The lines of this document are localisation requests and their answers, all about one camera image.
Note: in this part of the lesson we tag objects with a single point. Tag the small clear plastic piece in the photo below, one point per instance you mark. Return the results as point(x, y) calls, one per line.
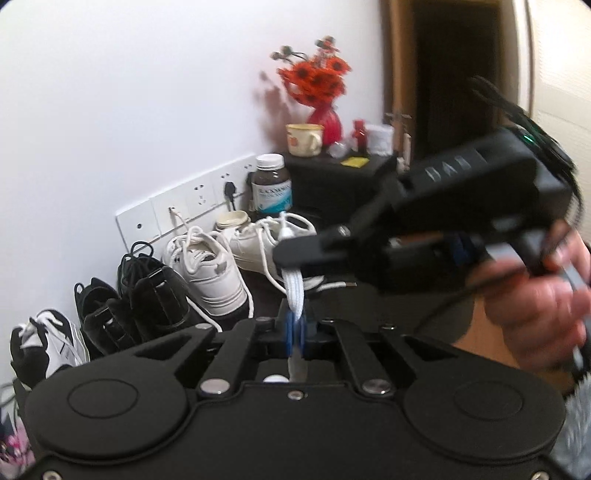
point(339, 150)

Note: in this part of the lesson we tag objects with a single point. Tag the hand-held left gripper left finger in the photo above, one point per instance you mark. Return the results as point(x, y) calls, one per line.
point(289, 332)

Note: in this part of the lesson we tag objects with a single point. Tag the person's right hand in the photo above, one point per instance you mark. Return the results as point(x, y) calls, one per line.
point(531, 318)

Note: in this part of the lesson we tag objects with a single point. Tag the black leather shoe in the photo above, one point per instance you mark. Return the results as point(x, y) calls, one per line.
point(99, 318)
point(152, 295)

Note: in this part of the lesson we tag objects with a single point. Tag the orange artificial flowers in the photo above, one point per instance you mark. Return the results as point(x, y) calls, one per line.
point(316, 76)

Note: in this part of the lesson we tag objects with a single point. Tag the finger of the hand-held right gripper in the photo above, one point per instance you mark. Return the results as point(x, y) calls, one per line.
point(406, 267)
point(314, 249)

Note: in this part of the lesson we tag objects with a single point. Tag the chunky black white sneaker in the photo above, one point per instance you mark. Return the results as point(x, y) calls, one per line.
point(51, 344)

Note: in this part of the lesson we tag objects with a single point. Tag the wooden door frame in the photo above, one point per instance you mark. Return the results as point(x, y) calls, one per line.
point(397, 55)

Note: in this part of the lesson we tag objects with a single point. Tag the cream flower-print mug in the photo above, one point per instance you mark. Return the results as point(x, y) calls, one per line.
point(302, 138)

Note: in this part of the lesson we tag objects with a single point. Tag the black side cabinet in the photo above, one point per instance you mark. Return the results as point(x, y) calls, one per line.
point(332, 184)

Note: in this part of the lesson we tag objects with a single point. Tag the cream round jar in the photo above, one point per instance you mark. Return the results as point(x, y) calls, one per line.
point(233, 219)

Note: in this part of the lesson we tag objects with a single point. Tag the brown supplement bottle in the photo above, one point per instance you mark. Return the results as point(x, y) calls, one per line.
point(272, 187)

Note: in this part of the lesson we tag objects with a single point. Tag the red vase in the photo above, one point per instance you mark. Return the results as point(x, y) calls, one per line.
point(325, 124)

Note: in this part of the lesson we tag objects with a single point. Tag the grey fluffy garment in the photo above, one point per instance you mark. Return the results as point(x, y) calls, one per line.
point(575, 424)

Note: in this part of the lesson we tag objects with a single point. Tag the small red-capped bottle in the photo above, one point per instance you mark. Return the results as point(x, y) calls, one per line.
point(360, 136)

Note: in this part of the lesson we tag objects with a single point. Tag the white wall socket panel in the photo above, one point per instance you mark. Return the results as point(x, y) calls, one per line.
point(138, 221)

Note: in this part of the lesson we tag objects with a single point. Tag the black power plug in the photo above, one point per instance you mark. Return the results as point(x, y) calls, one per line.
point(230, 190)

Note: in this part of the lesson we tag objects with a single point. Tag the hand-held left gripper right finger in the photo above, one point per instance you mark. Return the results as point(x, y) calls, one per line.
point(303, 333)

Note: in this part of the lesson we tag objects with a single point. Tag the yellow sticky note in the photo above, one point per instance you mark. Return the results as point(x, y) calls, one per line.
point(354, 161)

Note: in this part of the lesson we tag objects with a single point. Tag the pink floral pouch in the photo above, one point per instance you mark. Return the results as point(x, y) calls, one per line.
point(14, 445)

